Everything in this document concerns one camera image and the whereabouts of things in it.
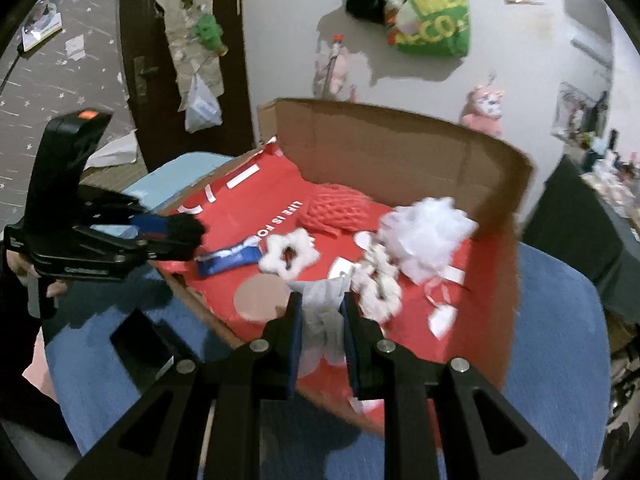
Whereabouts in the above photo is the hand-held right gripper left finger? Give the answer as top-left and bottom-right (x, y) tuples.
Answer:
(65, 290), (306, 480)

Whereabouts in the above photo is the light blue sheet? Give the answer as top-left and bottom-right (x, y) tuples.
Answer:
(122, 152), (236, 211)

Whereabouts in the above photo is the cosmetics clutter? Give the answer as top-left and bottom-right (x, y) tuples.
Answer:
(552, 82), (640, 241)

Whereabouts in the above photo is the cardboard box with red lining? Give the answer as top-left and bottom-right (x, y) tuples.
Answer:
(147, 97), (535, 441)

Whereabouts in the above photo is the pink plush toy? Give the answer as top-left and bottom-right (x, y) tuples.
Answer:
(460, 85), (506, 138)

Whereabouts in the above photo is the clear plastic bag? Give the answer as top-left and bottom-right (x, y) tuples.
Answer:
(184, 74), (223, 134)

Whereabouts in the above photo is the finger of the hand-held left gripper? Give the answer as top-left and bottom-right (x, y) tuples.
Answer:
(77, 185), (171, 238)
(75, 234), (198, 265)

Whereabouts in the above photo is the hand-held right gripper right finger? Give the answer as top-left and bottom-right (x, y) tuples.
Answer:
(342, 290), (581, 480)

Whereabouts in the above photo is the wall mirror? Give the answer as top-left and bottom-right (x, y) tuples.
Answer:
(560, 0), (616, 151)

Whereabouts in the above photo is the beige round powder puff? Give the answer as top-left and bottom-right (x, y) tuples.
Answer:
(234, 275), (291, 323)

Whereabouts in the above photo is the white mesh bath loofah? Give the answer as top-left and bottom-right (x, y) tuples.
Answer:
(377, 196), (480, 341)

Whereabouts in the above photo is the black rectangular case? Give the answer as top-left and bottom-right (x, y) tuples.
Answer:
(109, 307), (176, 391)

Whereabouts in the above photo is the black fluffy scrunchie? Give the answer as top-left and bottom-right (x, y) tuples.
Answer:
(162, 214), (207, 261)

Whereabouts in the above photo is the white fluffy scrunchie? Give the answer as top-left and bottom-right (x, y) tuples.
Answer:
(257, 227), (321, 281)

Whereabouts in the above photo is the white bottle red cap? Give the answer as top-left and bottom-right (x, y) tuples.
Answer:
(327, 34), (348, 96)

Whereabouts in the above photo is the white paper sheet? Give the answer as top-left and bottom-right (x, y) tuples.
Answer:
(82, 129), (138, 171)

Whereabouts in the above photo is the table with dark green cloth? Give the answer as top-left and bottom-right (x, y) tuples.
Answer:
(522, 155), (640, 326)

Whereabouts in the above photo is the blue textured blanket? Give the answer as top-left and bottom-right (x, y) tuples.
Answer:
(42, 242), (613, 480)

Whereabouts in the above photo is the green tote bag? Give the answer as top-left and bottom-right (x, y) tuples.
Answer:
(385, 0), (472, 58)

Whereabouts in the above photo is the dark wooden door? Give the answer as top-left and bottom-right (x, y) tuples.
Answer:
(117, 0), (256, 173)

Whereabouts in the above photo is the thin white cloth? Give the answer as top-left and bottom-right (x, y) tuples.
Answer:
(290, 277), (351, 378)

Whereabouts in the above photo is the red foam mesh net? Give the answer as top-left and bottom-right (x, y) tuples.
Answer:
(295, 183), (373, 241)

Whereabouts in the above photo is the green plush toy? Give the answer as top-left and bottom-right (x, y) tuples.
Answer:
(192, 12), (230, 56)

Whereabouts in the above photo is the cream crochet scrunchie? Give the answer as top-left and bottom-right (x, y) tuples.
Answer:
(350, 242), (403, 323)

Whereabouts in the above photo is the hanging patterned organizer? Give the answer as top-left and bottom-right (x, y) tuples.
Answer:
(155, 0), (226, 111)

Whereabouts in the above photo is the pink cloth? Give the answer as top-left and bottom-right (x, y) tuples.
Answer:
(21, 332), (58, 403)

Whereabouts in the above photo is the person's left hand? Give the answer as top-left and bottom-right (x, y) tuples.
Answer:
(6, 249), (68, 298)

